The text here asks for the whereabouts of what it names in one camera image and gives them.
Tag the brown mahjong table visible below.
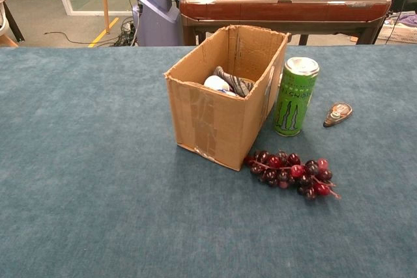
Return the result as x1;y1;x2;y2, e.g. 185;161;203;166
179;0;392;46

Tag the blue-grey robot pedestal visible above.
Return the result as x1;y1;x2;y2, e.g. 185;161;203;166
132;0;184;47

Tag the grey striped sock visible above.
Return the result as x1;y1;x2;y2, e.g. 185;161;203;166
213;65;255;98

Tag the open cardboard box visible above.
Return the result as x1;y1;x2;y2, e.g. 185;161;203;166
164;24;291;172

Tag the small white bottle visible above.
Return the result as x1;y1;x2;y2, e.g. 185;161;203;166
203;75;231;92

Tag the green energy drink can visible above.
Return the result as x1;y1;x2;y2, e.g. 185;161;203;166
272;57;320;137

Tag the brown correction tape dispenser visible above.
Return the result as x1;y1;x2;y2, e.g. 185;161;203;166
323;102;354;128

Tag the red grape bunch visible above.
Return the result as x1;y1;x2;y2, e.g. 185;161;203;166
244;149;342;201

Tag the wooden pole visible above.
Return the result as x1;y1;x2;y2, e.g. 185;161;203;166
99;0;111;35

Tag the blue felt table cover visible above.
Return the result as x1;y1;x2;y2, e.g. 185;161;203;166
0;45;417;278

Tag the white plastic basket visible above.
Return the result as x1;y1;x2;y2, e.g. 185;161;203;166
377;19;417;44

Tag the black cable tangle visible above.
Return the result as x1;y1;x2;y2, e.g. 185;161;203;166
112;17;139;47

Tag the black floor cable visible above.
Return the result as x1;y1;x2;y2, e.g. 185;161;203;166
44;31;118;46

